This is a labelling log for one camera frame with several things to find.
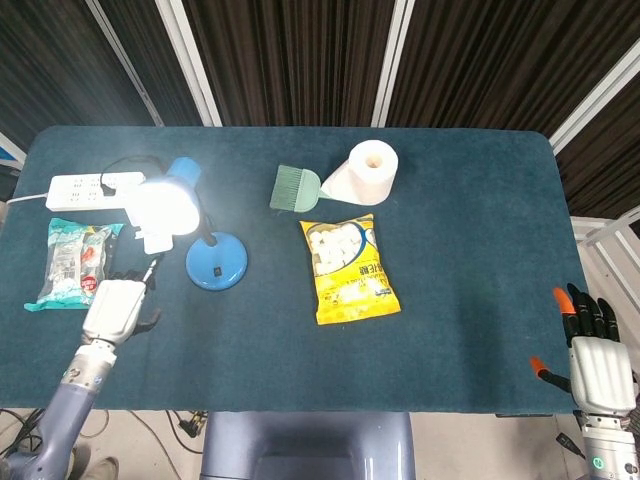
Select black floor cables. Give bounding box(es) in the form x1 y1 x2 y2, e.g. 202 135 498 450
0 408 207 469

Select white metal rack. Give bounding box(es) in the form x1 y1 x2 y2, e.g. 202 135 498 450
569 205 640 307

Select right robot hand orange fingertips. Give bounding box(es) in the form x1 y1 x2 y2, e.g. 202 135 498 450
529 283 639 417

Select yellow snack bag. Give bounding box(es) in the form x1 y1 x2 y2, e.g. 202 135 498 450
298 213 403 326

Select white plug adapter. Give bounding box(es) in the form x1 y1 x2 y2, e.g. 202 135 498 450
124 199 176 256

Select grey shoe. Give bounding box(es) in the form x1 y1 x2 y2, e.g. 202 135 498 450
74 455 120 480

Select blue white board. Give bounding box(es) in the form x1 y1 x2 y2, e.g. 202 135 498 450
0 131 27 172

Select small black floor device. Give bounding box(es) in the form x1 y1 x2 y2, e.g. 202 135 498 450
555 433 584 457

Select blue-grey robot torso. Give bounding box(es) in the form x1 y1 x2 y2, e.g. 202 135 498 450
199 411 417 480

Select blue desk lamp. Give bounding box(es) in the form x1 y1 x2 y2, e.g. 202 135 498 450
128 156 249 292

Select white power strip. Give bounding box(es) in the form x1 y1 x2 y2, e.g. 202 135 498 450
45 171 147 212

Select white partition post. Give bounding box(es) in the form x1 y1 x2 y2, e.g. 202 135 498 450
548 44 640 155
154 0 224 128
370 0 417 128
84 0 165 127

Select teal table mat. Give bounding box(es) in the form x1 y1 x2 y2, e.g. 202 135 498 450
0 124 591 416

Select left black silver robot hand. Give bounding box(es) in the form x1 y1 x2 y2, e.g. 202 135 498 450
81 258 164 347

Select teal snack package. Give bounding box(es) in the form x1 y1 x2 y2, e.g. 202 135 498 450
23 217 126 313

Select green brush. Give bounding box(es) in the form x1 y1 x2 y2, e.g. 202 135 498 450
269 164 331 211

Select thin black cable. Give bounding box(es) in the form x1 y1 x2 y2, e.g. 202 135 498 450
99 154 167 199

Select white toilet paper roll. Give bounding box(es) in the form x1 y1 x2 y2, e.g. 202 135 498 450
319 139 400 207

